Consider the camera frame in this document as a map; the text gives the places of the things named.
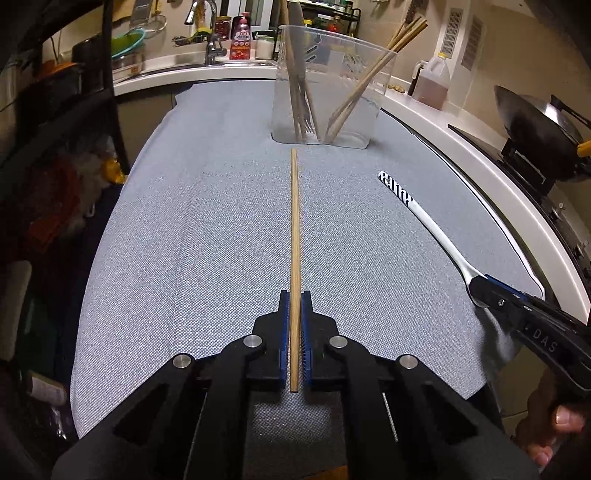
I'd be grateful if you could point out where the white ceramic spoon striped handle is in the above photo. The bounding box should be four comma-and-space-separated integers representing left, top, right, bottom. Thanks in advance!
378, 171, 486, 308

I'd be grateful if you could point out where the chrome kitchen faucet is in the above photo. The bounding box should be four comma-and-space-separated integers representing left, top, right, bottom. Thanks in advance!
184, 0, 228, 66

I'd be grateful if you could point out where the right hand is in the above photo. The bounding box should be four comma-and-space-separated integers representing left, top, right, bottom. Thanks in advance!
514, 369, 590, 468

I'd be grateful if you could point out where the grey woven table mat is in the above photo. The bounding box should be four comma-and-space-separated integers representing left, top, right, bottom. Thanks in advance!
68, 79, 546, 476

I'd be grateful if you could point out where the black steel wok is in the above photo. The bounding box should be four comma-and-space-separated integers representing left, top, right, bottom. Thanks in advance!
494, 85, 590, 182

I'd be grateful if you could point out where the clear plastic utensil container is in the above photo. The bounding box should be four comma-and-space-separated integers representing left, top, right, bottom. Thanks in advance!
270, 25, 397, 149

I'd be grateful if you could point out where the black shelf unit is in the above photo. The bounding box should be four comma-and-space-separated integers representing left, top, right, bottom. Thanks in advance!
1, 1, 130, 252

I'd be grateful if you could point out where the plastic oil jug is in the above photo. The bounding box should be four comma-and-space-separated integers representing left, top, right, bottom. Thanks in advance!
409, 53, 451, 110

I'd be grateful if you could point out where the black spice rack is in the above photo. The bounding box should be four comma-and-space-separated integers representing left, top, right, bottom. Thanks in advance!
301, 1, 362, 37

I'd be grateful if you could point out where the green plastic bowl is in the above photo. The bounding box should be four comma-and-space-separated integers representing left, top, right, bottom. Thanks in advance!
111, 28, 146, 59

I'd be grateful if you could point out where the metal box grater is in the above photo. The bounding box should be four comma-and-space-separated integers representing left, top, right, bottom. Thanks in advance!
129, 0, 153, 28

